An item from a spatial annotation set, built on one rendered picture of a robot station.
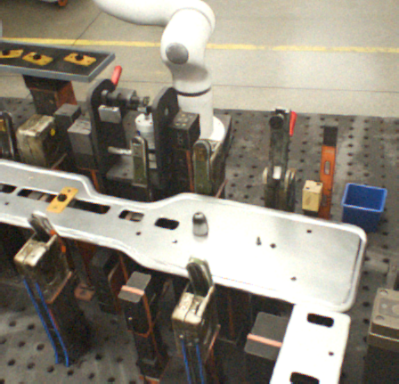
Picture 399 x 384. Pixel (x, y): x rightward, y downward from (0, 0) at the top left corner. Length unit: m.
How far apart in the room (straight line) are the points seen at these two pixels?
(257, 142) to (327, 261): 0.88
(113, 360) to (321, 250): 0.55
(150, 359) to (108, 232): 0.29
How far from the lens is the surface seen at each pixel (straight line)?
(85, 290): 1.48
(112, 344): 1.36
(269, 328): 1.00
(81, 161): 1.41
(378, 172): 1.78
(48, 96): 1.56
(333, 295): 1.03
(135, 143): 1.25
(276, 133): 1.11
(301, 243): 1.11
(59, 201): 1.28
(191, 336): 0.97
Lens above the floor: 1.80
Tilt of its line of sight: 40 degrees down
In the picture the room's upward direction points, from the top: 6 degrees counter-clockwise
